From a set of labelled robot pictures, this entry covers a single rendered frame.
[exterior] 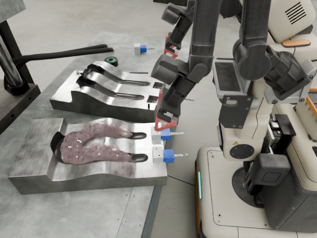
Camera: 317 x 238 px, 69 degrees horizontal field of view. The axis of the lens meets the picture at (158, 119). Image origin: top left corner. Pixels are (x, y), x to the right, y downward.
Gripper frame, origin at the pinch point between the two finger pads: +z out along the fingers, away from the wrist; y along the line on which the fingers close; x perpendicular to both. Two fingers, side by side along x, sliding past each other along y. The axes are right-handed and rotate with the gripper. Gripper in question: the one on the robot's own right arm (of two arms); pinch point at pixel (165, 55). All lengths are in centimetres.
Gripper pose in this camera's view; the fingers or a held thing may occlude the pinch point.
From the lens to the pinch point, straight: 113.3
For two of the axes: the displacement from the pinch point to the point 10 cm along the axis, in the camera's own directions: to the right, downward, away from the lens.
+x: 8.9, 3.7, 2.6
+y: -0.8, 6.9, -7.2
